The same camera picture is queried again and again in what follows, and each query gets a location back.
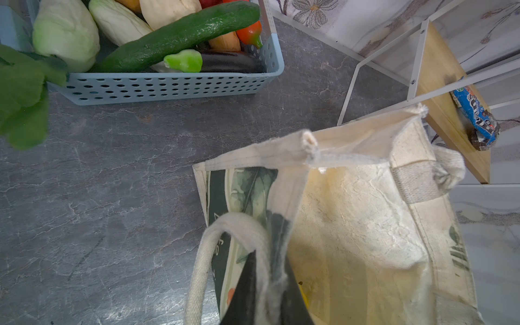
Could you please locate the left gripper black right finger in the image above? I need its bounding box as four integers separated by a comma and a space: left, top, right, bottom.
280, 258, 314, 325

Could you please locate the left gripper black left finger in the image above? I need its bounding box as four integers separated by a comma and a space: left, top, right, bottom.
220, 251, 256, 325

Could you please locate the cream canvas grocery bag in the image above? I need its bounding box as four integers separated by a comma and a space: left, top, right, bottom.
184, 104, 483, 324

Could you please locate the dark purple eggplant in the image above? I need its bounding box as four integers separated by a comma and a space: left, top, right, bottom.
163, 49, 265, 74

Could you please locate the blue chocolate bar packet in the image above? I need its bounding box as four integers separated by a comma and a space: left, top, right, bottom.
450, 86, 501, 151

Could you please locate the brown potato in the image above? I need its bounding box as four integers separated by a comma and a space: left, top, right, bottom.
208, 32, 241, 52

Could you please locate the green cucumber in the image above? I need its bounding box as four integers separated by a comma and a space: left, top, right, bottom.
90, 1, 261, 73

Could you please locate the red chili pepper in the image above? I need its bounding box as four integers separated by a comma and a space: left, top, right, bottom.
235, 21, 263, 49

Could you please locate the white garlic bulb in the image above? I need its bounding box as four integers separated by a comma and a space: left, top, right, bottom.
139, 0, 202, 30

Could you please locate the white wooden two-tier shelf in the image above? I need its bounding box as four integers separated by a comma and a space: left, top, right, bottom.
273, 1, 519, 184

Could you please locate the green leafy vegetable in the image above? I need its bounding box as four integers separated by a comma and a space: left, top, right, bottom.
1, 45, 69, 150

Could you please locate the white chinese cabbage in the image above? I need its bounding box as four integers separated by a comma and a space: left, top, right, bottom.
32, 0, 100, 73

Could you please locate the blue plastic vegetable basket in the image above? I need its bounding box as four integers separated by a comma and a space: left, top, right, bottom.
1, 2, 284, 106

